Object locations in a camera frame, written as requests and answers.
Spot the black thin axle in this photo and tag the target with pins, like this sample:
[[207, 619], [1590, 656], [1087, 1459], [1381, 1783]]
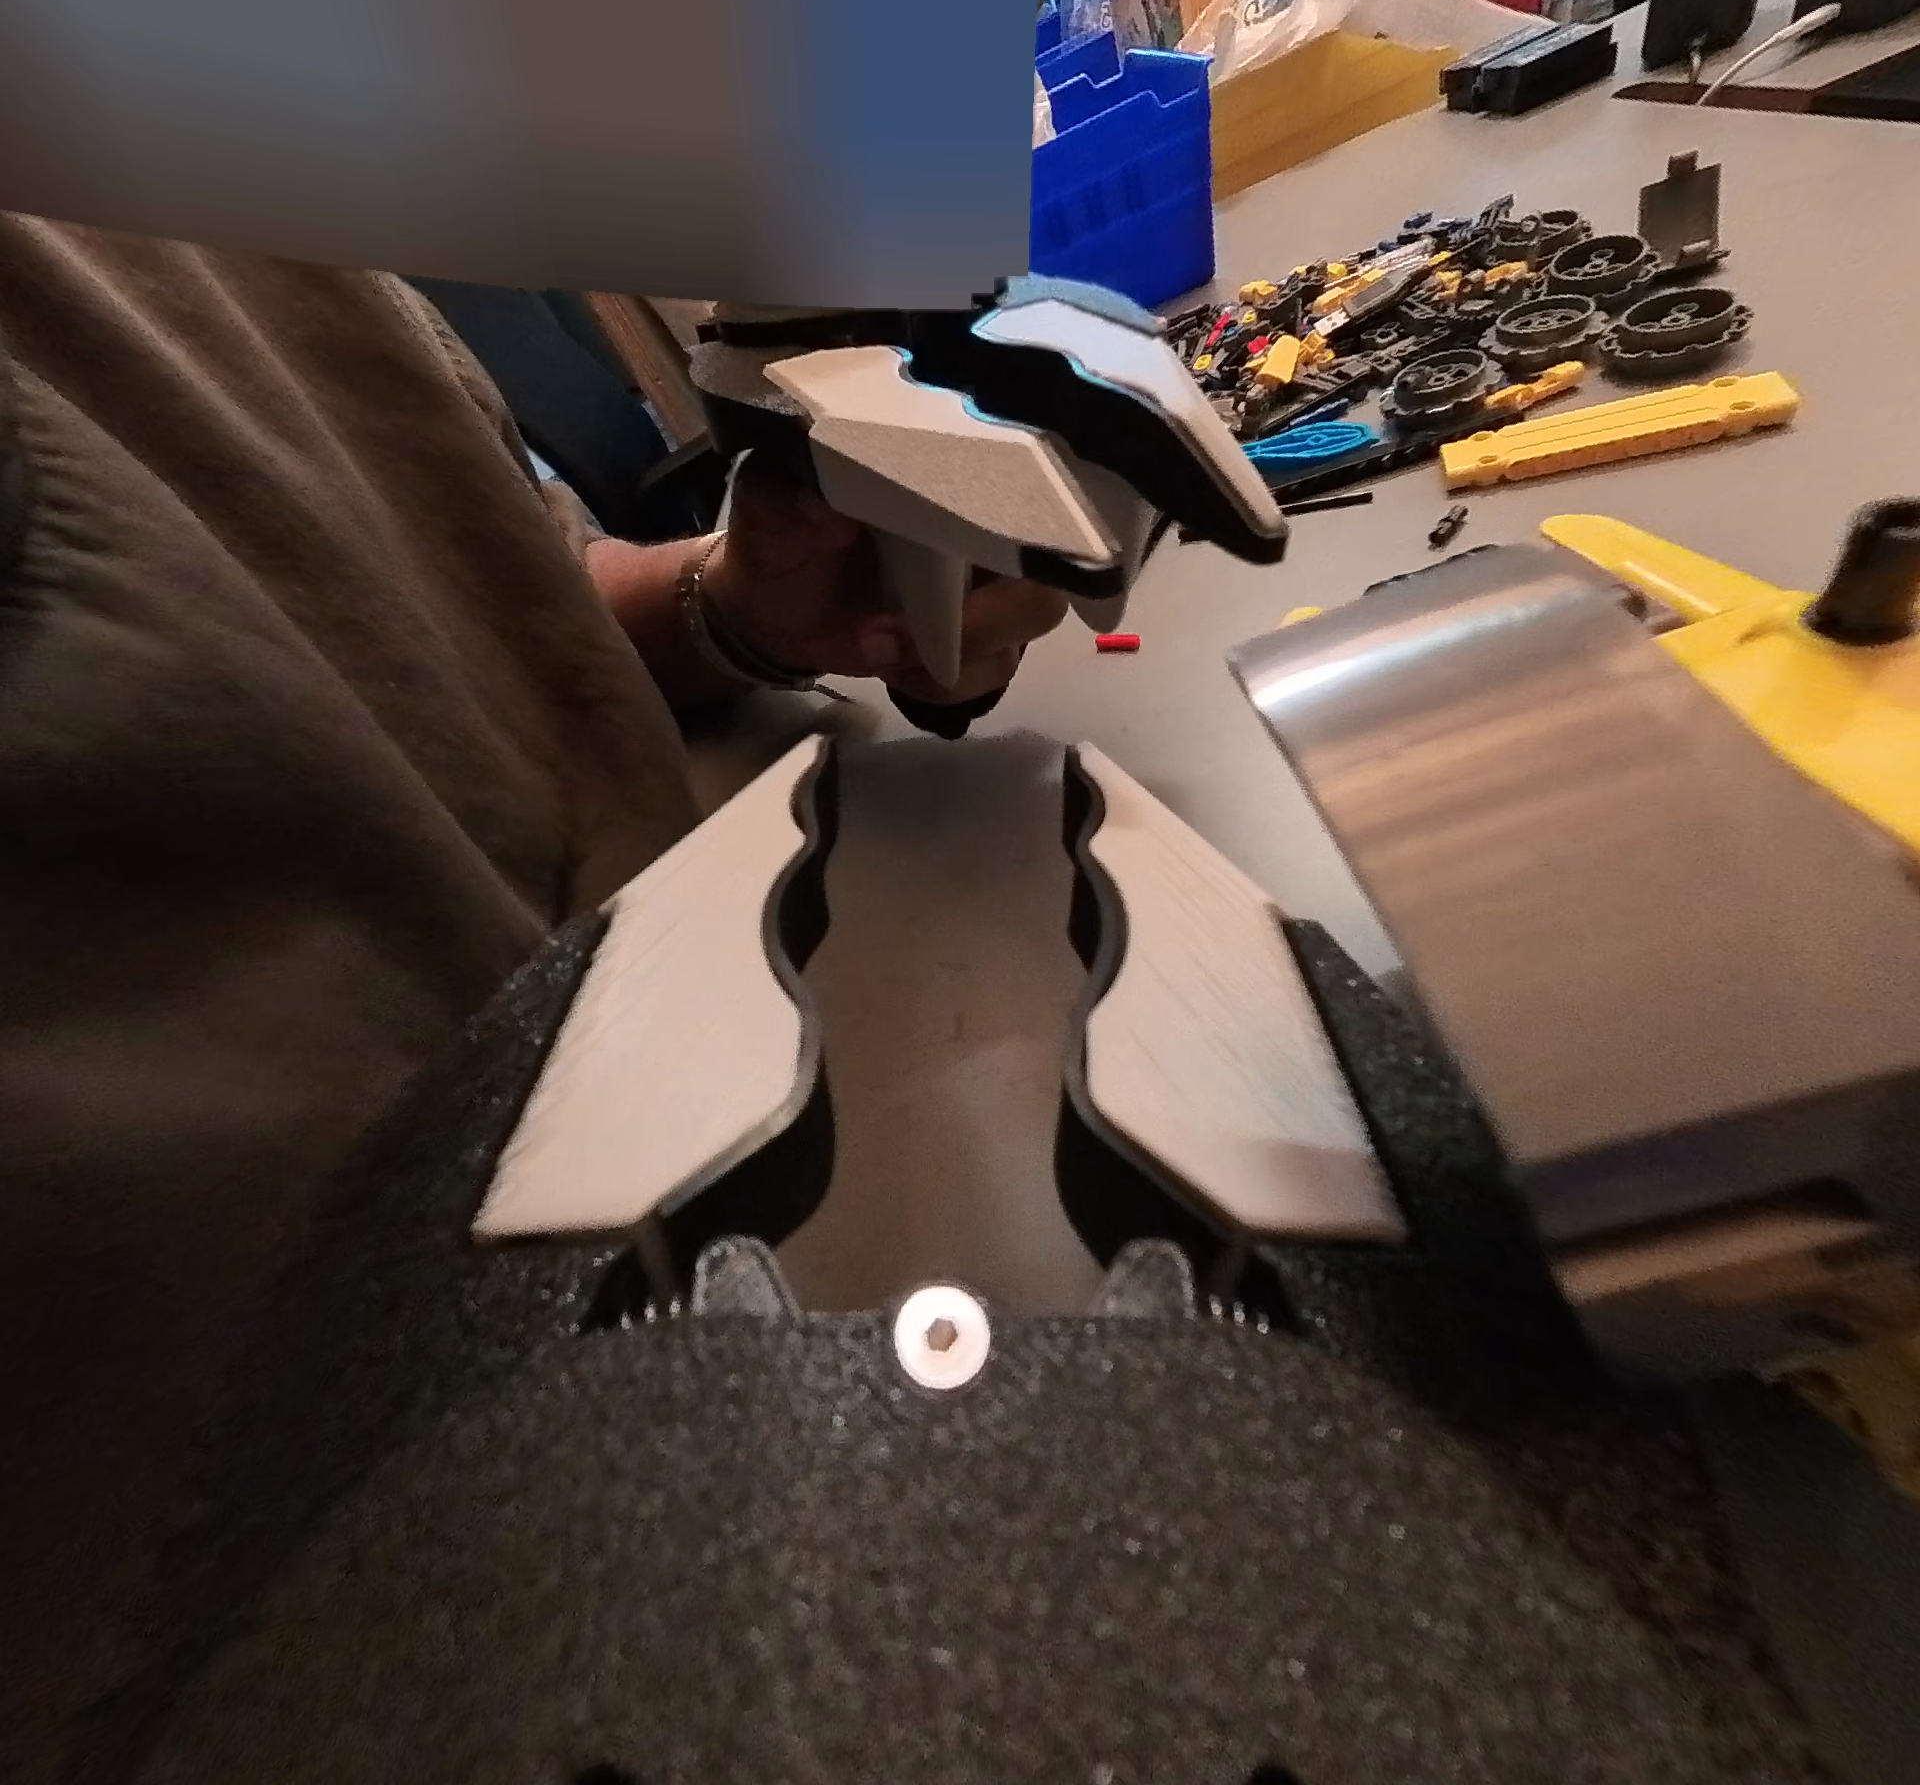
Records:
[[1329, 503]]

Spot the yellow grey toy vehicle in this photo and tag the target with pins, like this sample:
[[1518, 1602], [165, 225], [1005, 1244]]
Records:
[[1575, 916]]

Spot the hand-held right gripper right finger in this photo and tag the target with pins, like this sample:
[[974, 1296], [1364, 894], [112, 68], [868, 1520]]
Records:
[[1216, 1035]]

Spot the pile of small building parts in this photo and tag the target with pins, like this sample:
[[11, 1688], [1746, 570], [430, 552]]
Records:
[[1351, 315]]

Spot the yellow long panel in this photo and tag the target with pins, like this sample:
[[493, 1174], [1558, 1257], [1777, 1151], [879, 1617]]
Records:
[[1621, 433]]

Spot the person's left forearm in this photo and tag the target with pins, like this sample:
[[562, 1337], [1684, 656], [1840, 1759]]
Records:
[[638, 630]]

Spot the grey hinged panel piece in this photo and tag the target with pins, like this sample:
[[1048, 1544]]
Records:
[[1679, 219]]

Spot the yellow plastic bin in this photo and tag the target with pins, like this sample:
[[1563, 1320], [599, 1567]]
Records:
[[1306, 120]]

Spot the blue plastic bin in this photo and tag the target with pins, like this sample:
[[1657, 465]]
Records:
[[1125, 196]]

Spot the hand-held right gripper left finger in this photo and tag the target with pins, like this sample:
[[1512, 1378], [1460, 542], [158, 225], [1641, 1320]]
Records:
[[660, 1035]]

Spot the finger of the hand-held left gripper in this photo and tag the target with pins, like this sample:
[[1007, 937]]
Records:
[[946, 465], [1171, 420]]

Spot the blue part separator tool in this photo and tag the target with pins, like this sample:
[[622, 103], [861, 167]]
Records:
[[1306, 451]]

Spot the person's left hand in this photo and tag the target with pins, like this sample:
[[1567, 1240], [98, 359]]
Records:
[[810, 585]]

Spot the black battery pack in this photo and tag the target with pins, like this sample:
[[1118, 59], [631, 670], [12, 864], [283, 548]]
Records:
[[1567, 46], [1493, 79]]

